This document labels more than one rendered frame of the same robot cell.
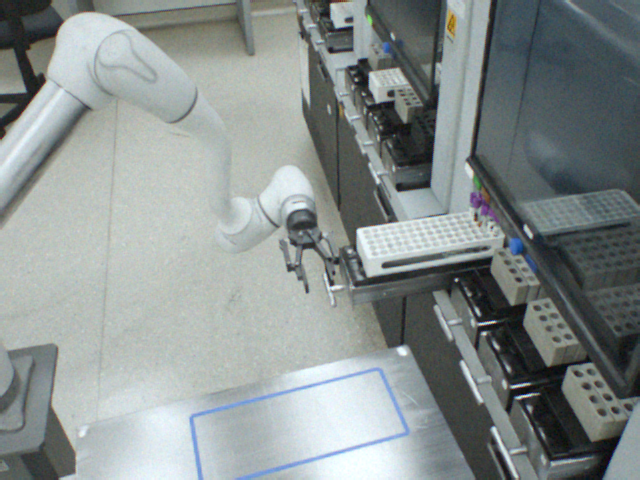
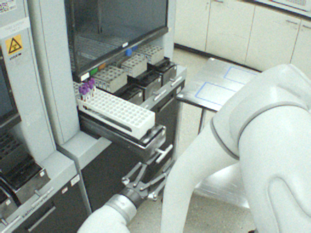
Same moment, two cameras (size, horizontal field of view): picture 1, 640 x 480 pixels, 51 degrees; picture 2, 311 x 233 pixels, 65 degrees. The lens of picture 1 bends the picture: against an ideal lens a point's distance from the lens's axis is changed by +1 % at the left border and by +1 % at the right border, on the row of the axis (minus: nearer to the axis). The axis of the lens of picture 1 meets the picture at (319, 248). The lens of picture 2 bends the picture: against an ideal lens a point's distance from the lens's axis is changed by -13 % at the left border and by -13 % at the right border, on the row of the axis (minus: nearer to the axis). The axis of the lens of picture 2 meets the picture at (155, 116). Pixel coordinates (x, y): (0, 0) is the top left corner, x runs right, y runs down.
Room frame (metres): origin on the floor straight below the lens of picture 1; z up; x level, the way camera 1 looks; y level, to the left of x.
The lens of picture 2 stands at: (1.59, 0.41, 1.46)
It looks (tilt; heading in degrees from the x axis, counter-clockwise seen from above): 38 degrees down; 221
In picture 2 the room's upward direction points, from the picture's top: 3 degrees clockwise
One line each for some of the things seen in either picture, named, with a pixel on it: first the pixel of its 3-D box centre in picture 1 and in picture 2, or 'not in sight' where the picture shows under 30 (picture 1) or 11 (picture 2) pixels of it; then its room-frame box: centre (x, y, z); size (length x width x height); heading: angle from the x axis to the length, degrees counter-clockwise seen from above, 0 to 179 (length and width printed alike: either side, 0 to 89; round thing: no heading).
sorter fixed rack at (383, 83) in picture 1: (421, 83); not in sight; (1.80, -0.33, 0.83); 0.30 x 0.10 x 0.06; 99
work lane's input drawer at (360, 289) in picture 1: (485, 253); (90, 111); (1.09, -0.37, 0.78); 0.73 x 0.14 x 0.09; 99
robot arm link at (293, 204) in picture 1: (299, 215); (120, 209); (1.31, 0.05, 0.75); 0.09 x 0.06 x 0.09; 100
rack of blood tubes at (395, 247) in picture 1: (428, 244); (114, 112); (1.07, -0.24, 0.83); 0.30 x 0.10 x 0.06; 100
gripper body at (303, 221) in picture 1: (304, 234); (135, 193); (1.23, 0.03, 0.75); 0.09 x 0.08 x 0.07; 10
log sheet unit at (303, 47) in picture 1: (301, 66); not in sight; (2.80, 0.04, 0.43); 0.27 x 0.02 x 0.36; 9
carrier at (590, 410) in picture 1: (586, 403); (156, 56); (0.64, -0.42, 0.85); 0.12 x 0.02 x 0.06; 8
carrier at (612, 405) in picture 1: (599, 401); (152, 55); (0.64, -0.44, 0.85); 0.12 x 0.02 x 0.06; 9
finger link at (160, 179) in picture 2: (299, 253); (153, 184); (1.16, 0.05, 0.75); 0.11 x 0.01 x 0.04; 174
